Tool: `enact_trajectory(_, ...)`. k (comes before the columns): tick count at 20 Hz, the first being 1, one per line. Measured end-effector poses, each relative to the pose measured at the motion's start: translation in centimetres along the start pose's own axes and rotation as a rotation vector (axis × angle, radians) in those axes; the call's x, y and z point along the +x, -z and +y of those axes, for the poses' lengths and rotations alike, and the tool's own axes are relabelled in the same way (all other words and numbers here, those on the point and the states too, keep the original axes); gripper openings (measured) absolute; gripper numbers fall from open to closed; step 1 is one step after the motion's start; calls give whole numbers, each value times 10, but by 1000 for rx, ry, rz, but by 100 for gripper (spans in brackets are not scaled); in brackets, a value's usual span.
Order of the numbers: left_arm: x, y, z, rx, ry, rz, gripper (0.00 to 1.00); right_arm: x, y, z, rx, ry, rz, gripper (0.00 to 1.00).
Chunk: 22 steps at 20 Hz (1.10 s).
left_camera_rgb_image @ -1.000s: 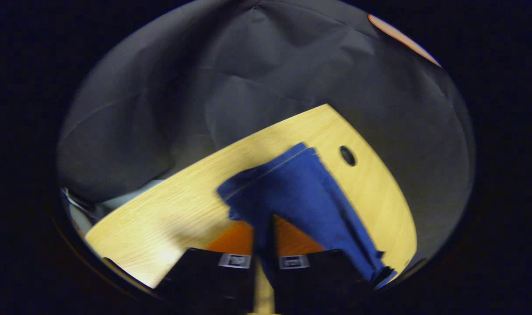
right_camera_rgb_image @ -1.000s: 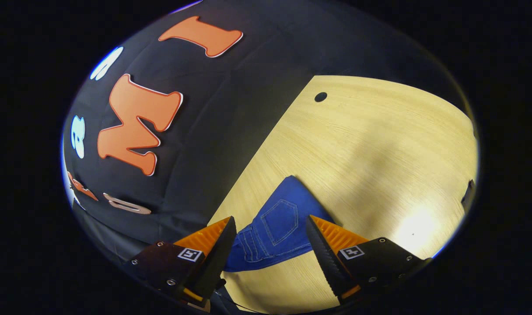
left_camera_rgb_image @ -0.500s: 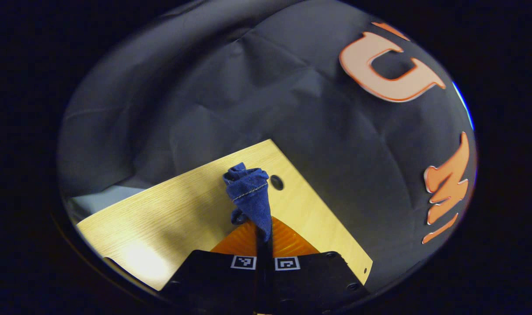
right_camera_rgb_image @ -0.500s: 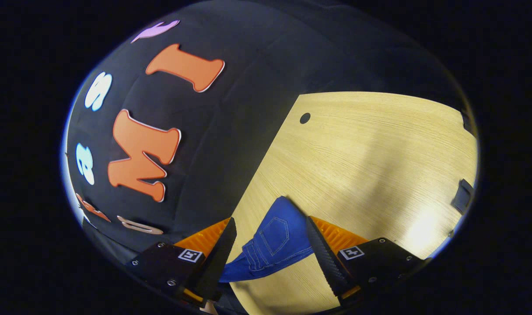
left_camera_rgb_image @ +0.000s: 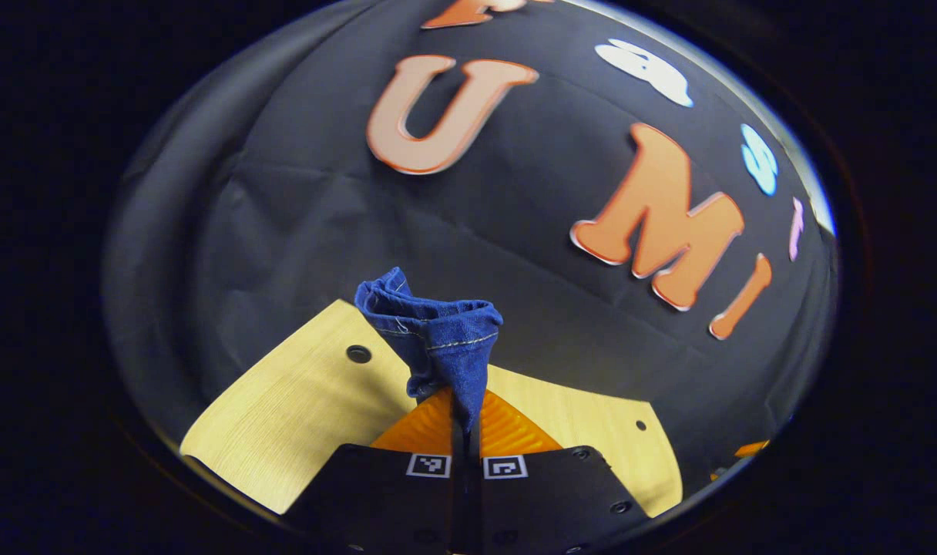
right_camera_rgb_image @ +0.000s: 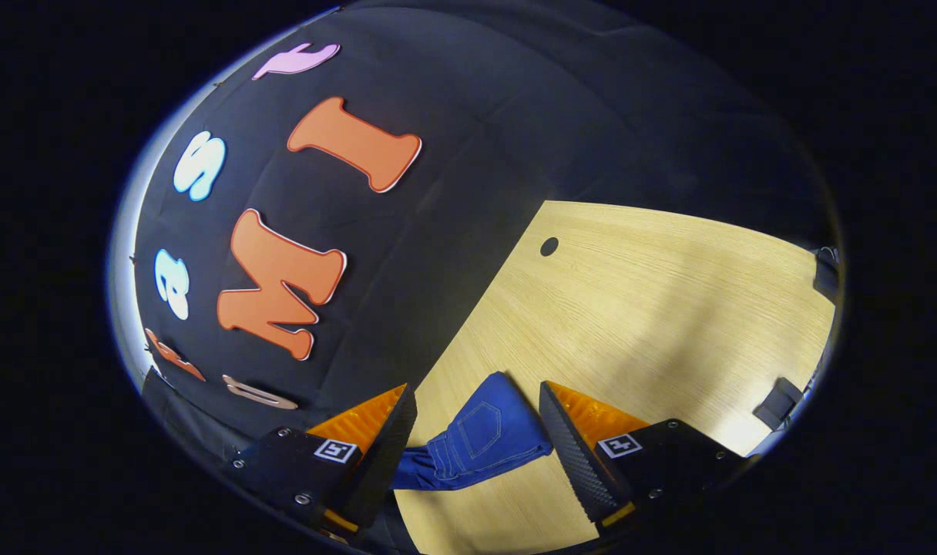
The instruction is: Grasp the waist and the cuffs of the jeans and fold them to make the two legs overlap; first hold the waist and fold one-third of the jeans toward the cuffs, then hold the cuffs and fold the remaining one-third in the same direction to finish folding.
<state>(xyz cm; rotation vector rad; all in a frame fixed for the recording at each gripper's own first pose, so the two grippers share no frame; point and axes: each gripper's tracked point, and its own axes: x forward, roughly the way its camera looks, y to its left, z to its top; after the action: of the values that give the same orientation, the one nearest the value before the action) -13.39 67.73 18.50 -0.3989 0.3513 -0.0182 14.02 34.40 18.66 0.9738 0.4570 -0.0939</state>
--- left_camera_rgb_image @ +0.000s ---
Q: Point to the blue denim jeans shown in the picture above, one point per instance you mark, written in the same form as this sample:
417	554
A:
445	347

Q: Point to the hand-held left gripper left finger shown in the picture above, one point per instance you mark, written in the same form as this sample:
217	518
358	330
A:
391	501

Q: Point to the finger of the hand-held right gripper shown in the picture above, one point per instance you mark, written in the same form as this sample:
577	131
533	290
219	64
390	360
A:
750	448

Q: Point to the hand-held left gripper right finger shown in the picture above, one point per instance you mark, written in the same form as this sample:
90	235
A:
545	501

